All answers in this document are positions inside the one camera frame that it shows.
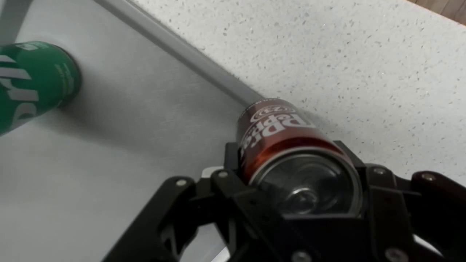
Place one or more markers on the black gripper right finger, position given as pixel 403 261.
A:
pixel 388 209

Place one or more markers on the grey plastic tray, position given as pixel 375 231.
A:
pixel 122 146

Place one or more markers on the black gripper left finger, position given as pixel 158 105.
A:
pixel 219 219

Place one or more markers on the green soda can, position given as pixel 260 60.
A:
pixel 44 78

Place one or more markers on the red soda can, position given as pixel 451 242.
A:
pixel 286 146

